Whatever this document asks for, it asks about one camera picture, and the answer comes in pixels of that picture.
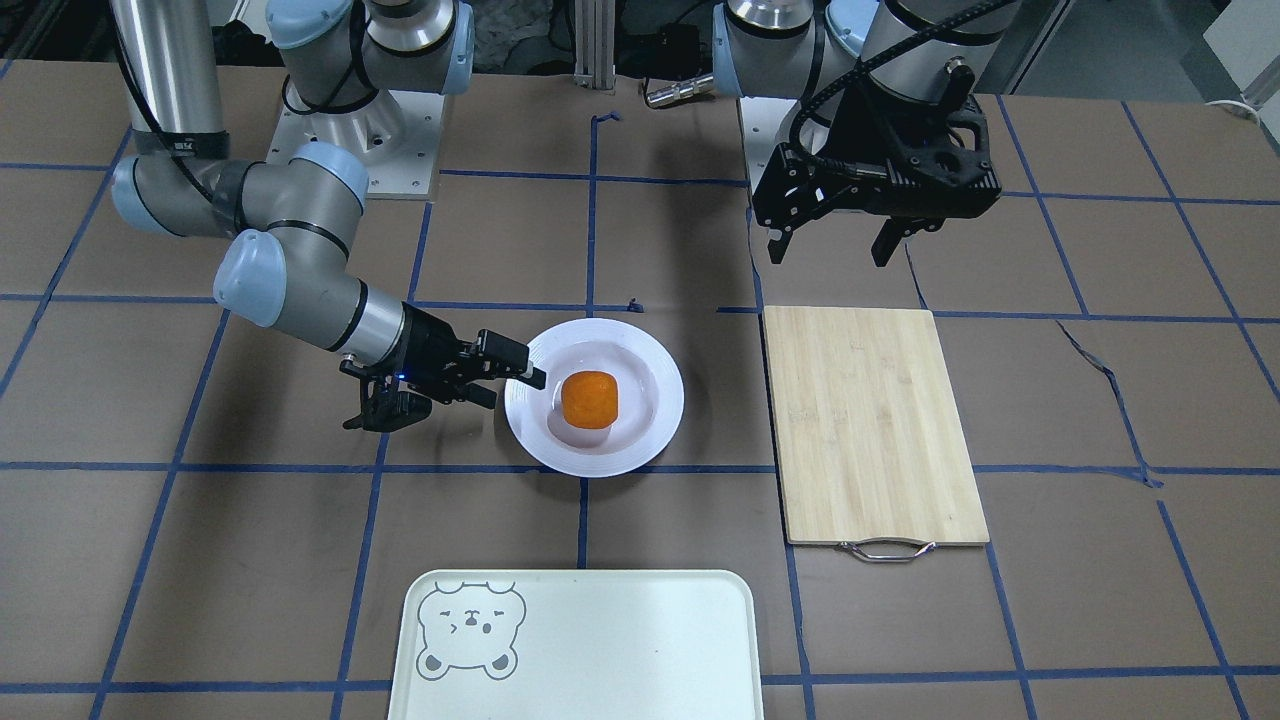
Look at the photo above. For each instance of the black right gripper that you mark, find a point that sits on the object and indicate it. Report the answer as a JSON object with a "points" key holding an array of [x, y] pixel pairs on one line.
{"points": [[428, 352]]}

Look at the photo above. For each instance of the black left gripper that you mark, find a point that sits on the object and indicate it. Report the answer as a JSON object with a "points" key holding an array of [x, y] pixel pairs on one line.
{"points": [[868, 133]]}

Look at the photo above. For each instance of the orange fruit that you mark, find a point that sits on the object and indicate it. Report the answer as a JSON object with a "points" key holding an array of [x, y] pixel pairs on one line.
{"points": [[590, 400]]}

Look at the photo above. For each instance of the white round plate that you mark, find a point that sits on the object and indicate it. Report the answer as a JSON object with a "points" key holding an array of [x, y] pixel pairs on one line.
{"points": [[651, 393]]}

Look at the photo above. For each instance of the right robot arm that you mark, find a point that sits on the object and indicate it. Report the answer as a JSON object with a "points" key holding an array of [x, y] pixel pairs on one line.
{"points": [[292, 224]]}

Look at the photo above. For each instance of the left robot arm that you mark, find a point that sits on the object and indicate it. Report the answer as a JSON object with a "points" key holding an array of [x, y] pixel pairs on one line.
{"points": [[808, 52]]}

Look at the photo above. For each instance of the cream bear tray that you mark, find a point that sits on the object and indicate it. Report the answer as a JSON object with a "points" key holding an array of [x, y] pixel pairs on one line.
{"points": [[577, 644]]}

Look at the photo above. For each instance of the bamboo cutting board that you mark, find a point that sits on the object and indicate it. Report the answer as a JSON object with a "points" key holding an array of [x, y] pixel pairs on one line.
{"points": [[870, 445]]}

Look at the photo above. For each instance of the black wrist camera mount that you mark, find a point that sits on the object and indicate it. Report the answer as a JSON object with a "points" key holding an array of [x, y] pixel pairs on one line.
{"points": [[384, 405]]}

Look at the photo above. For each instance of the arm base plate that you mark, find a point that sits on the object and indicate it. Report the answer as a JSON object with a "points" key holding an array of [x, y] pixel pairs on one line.
{"points": [[397, 137]]}

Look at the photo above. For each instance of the aluminium frame post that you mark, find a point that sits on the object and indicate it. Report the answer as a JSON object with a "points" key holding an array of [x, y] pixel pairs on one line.
{"points": [[594, 44]]}

